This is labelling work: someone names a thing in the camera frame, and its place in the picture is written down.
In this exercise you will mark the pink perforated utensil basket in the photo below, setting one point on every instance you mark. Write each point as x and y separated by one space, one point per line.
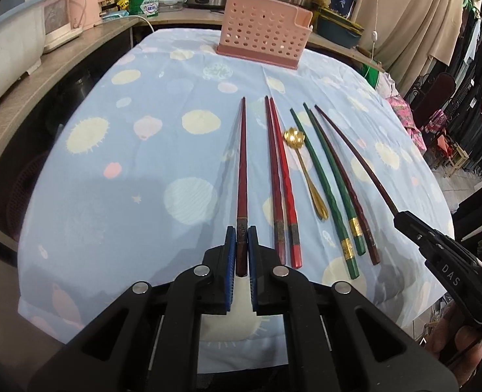
257 28

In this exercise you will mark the dark red patterned chopstick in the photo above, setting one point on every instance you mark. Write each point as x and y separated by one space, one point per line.
241 171

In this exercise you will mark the pink floral cloth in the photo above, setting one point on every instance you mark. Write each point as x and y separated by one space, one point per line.
404 118

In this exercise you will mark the dark wooden chair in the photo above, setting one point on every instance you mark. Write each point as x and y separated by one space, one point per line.
434 98

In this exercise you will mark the dark maroon chopstick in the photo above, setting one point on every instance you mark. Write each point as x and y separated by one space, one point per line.
372 172
372 253

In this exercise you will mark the blue dotted blanket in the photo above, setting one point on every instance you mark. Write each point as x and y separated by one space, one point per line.
143 192

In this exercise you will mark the yellow bowl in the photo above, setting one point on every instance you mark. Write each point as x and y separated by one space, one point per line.
338 18

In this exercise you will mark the grey counter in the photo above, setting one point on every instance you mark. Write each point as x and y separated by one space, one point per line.
192 17

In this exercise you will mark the person's right hand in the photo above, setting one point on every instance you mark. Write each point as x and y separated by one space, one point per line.
457 341

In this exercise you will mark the hanging clothes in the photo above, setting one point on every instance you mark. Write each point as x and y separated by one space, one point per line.
477 90

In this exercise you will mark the wooden side shelf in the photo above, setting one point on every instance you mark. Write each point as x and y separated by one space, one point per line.
28 102

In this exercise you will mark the beige curtain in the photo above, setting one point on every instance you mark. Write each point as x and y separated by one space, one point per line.
404 24

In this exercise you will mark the gold flower spoon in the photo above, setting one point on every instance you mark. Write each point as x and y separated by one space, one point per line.
294 135

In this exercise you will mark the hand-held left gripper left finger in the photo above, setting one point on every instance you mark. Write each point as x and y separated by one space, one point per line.
230 277

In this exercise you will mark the green bag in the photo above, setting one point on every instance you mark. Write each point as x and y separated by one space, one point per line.
371 76

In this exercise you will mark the blue-grey bowl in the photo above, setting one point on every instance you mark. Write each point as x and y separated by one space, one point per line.
336 34

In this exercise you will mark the blue tissue pack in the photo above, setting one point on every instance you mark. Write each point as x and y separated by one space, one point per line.
114 15

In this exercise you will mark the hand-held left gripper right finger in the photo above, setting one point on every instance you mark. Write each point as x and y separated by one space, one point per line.
252 286

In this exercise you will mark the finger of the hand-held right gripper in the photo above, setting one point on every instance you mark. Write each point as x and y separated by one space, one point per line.
449 269

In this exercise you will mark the white countertop appliance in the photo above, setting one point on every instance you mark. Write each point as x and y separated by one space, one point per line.
59 20

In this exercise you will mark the white plastic tub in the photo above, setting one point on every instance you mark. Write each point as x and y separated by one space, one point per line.
8 49

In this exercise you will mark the clear food container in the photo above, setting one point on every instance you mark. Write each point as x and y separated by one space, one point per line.
172 4

